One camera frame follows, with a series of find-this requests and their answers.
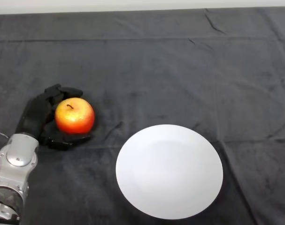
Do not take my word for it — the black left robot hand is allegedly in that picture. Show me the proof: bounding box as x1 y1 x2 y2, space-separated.
15 84 92 151

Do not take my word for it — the black table cloth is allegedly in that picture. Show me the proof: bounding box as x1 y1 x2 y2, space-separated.
0 7 285 225

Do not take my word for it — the round white plate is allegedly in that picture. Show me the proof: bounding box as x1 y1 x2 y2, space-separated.
116 124 224 220

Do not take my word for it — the red yellow apple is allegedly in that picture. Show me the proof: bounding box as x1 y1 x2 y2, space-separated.
54 97 96 135

